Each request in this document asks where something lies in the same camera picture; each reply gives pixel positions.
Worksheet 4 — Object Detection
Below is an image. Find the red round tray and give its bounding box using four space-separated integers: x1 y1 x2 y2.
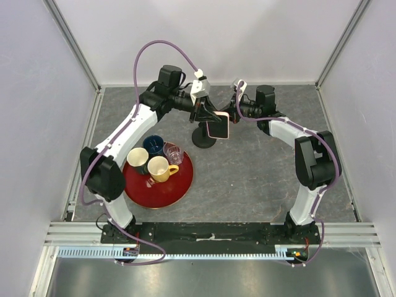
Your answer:
123 152 194 209

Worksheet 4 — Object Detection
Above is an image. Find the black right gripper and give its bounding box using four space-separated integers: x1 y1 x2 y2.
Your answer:
220 93 261 124

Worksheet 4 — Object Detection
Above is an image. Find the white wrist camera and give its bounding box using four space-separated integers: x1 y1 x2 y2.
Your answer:
230 78 248 97
190 69 210 106

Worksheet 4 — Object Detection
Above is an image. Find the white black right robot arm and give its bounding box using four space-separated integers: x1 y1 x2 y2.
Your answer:
224 80 342 244

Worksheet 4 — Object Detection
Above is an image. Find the phone with pink case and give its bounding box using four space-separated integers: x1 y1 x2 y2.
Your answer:
207 111 230 139

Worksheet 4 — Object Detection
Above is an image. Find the black phone stand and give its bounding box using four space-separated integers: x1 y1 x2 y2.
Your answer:
191 123 217 149

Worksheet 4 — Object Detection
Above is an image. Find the cream and green mug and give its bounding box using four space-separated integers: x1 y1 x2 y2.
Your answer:
126 147 149 175

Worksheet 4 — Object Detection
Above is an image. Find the yellow mug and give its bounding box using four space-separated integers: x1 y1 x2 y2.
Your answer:
147 156 179 183

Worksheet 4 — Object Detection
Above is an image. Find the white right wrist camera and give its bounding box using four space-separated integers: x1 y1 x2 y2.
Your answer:
230 78 248 97

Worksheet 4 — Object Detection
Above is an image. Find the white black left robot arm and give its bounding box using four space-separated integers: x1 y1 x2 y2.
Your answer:
80 65 221 243

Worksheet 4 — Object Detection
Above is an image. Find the clear drinking glass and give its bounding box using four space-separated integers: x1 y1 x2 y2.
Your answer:
163 142 184 165

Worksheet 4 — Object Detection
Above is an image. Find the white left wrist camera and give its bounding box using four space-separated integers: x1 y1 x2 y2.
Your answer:
190 69 210 106

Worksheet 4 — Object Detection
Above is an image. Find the aluminium frame rail front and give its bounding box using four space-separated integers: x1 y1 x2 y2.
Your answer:
45 222 381 248

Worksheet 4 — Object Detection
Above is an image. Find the aluminium frame post right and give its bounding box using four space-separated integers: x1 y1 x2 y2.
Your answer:
314 0 372 90

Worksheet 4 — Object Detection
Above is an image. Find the aluminium frame post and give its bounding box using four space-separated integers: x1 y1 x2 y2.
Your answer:
43 0 103 93
314 0 372 90

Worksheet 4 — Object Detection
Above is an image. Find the light blue cable duct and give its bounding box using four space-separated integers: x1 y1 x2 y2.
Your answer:
58 246 296 260

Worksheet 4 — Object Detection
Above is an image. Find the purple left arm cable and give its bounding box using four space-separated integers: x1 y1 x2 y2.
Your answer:
79 40 205 267

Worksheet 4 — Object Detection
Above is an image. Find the dark blue mug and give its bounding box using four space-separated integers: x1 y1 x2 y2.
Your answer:
142 135 165 158

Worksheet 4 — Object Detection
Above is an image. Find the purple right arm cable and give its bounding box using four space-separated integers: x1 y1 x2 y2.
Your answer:
235 80 338 269

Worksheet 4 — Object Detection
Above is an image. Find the aluminium frame post left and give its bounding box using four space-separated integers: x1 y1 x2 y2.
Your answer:
43 0 103 93

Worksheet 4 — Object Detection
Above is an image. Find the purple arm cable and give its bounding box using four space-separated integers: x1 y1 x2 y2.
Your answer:
79 40 205 267
235 80 338 269

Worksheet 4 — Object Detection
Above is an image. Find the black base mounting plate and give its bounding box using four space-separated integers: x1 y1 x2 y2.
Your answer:
100 221 322 245

